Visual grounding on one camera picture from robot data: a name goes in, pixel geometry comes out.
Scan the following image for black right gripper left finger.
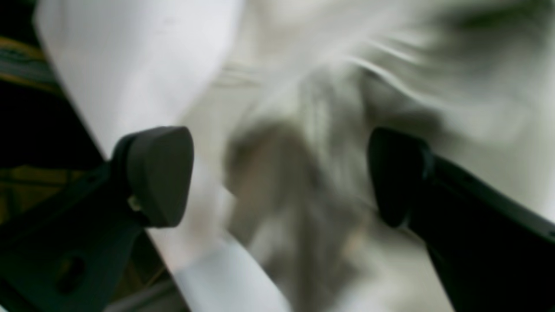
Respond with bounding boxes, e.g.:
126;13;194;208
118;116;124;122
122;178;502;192
0;126;194;312

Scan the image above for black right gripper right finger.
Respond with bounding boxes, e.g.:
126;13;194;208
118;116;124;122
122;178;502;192
367;127;555;312

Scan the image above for beige t-shirt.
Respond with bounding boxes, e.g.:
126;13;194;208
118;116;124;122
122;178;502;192
186;0;554;312

